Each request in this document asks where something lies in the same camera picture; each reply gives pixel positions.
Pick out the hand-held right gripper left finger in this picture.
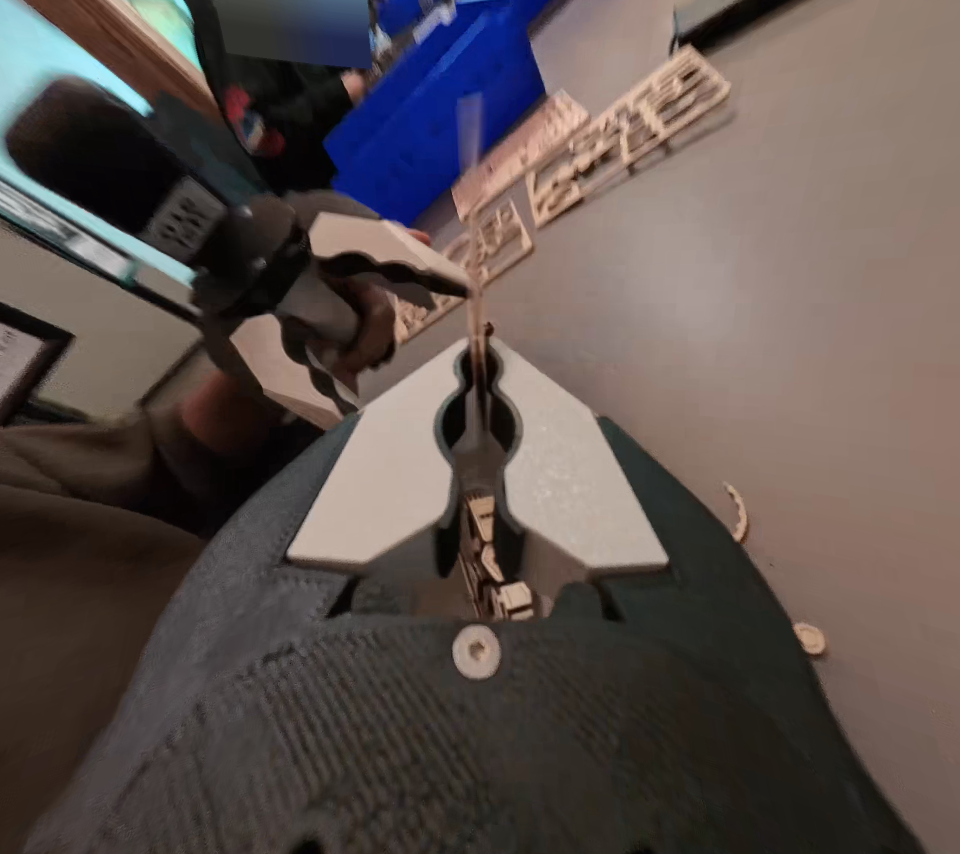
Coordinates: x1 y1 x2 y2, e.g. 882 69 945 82
285 336 478 581

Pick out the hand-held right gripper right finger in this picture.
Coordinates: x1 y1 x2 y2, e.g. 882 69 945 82
480 336 671 598

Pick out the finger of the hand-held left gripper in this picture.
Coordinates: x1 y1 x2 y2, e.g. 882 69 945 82
306 212 474 300
276 269 363 416

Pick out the person's left forearm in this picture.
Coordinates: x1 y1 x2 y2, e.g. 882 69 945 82
0 374 325 540

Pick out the grey desk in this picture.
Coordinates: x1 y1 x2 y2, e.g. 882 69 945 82
232 0 960 854

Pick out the person's left hand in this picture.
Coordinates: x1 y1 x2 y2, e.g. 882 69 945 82
348 284 399 377

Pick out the wooden ceiling beam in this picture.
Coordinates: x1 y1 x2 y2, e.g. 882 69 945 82
0 0 220 120

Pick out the curved wooden gear piece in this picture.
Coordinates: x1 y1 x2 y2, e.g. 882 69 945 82
721 481 751 546

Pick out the pinkish wooden puzzle sheet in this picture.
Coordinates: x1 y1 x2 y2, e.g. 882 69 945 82
452 90 592 223

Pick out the black framed marker sign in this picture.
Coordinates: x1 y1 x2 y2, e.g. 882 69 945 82
0 302 76 424

